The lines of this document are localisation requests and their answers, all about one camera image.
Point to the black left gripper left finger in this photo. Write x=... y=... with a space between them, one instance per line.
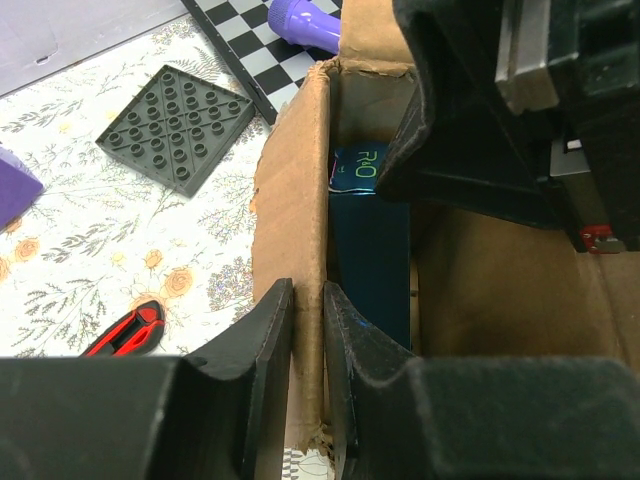
x=216 y=413

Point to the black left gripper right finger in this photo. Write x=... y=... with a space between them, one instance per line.
x=396 y=415

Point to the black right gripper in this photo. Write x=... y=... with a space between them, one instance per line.
x=458 y=143

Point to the red black utility knife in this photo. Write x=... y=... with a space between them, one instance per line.
x=136 y=333

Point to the blue green product box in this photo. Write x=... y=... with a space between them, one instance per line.
x=372 y=239

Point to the brown cardboard express box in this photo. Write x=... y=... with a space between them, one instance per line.
x=486 y=286

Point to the purple toy microphone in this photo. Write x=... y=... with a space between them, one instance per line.
x=302 y=23

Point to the black white chessboard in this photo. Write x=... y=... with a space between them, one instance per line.
x=270 y=69

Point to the grey studded building plate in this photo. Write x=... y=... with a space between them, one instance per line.
x=177 y=129

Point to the purple capped clear bottle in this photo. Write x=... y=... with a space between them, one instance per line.
x=19 y=187

